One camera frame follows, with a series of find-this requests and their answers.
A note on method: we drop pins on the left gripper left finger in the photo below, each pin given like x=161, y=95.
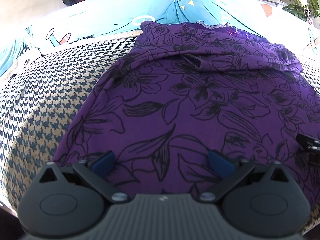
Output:
x=104, y=164

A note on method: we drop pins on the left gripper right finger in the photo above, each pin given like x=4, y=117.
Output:
x=221, y=164

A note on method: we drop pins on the purple floral red-lined garment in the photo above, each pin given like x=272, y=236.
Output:
x=185, y=89

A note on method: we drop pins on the houndstooth sofa seat cover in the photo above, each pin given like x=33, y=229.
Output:
x=39, y=104

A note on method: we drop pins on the green potted plant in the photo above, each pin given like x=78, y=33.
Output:
x=305, y=10

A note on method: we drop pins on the white chest freezer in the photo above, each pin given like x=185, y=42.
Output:
x=275, y=3

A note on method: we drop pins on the blue cartoon print sofa backrest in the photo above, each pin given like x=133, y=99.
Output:
x=93, y=18

